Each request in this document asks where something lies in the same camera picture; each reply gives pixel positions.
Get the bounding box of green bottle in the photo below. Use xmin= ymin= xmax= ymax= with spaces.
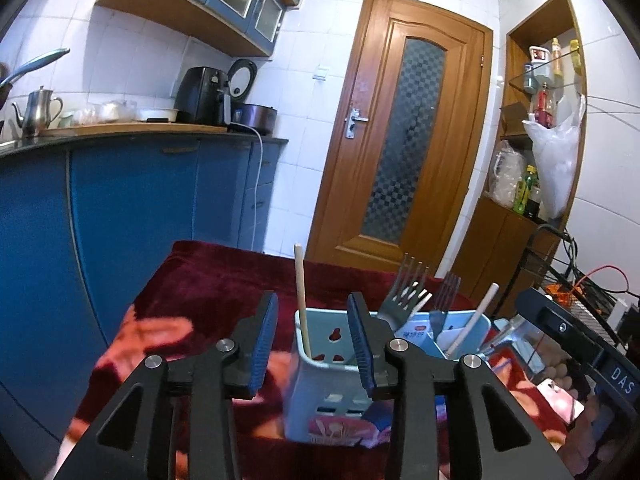
xmin=513 ymin=165 xmax=537 ymax=215

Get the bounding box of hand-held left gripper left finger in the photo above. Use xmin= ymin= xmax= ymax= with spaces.
xmin=50 ymin=290 xmax=279 ymax=480

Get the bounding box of white chopstick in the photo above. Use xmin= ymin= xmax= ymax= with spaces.
xmin=445 ymin=282 xmax=501 ymax=359

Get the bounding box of cardboard box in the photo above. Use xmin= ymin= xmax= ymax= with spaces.
xmin=500 ymin=101 xmax=532 ymax=137

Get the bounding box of wooden door with glass panel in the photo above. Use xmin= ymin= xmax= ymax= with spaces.
xmin=305 ymin=0 xmax=494 ymax=279

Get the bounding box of steel kettle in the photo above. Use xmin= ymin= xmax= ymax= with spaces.
xmin=12 ymin=85 xmax=65 ymax=139

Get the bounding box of blue base cabinet with counter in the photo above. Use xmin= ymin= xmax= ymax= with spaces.
xmin=0 ymin=132 xmax=290 ymax=438

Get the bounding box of white plastic bag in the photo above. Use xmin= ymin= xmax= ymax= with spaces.
xmin=522 ymin=92 xmax=587 ymax=220

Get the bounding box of black wire cart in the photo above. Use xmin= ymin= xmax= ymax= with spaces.
xmin=510 ymin=224 xmax=640 ymax=361

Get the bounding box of red bottle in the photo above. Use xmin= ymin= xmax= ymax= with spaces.
xmin=534 ymin=82 xmax=555 ymax=128

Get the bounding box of orange item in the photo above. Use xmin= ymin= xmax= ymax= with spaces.
xmin=546 ymin=284 xmax=581 ymax=303

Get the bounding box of white printed card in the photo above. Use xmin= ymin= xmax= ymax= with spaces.
xmin=395 ymin=322 xmax=449 ymax=361

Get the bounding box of black power adapter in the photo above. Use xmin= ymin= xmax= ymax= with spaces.
xmin=620 ymin=305 xmax=640 ymax=343

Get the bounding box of clear plastic bag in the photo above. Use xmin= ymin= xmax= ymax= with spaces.
xmin=492 ymin=140 xmax=528 ymax=208

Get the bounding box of red and peach floral blanket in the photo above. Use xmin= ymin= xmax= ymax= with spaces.
xmin=65 ymin=240 xmax=568 ymax=480

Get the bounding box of light blue utensil holder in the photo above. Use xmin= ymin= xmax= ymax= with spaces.
xmin=285 ymin=307 xmax=494 ymax=449

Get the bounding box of white power cable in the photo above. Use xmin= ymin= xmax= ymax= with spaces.
xmin=249 ymin=122 xmax=266 ymax=254

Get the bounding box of wooden cutting board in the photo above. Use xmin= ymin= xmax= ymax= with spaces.
xmin=40 ymin=122 xmax=229 ymax=136

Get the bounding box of dark bottle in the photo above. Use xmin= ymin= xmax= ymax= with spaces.
xmin=525 ymin=185 xmax=543 ymax=220

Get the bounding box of small steel fork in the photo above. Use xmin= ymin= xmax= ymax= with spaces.
xmin=428 ymin=271 xmax=462 ymax=342

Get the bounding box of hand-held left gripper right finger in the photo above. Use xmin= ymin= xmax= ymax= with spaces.
xmin=346 ymin=291 xmax=576 ymax=480

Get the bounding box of smartphone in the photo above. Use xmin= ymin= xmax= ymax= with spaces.
xmin=536 ymin=377 xmax=587 ymax=424

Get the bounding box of wooden chopstick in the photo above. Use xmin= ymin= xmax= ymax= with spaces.
xmin=293 ymin=243 xmax=314 ymax=360

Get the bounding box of red cable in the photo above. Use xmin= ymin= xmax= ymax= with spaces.
xmin=574 ymin=264 xmax=640 ymax=297

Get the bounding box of black air fryer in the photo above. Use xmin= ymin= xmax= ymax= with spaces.
xmin=173 ymin=66 xmax=231 ymax=126

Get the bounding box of wooden shelf unit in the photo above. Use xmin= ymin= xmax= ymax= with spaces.
xmin=452 ymin=0 xmax=592 ymax=322

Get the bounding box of metal door handle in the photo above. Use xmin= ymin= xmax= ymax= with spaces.
xmin=344 ymin=107 xmax=370 ymax=140

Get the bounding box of blue and pink cardboard label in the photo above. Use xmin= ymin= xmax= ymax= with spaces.
xmin=307 ymin=400 xmax=396 ymax=449

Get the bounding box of red label jar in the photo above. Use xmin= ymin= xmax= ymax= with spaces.
xmin=529 ymin=46 xmax=552 ymax=73

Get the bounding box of dark rice cooker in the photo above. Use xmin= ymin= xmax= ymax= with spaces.
xmin=227 ymin=58 xmax=279 ymax=137

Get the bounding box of person's right hand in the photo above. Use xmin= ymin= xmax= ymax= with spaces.
xmin=560 ymin=390 xmax=640 ymax=476

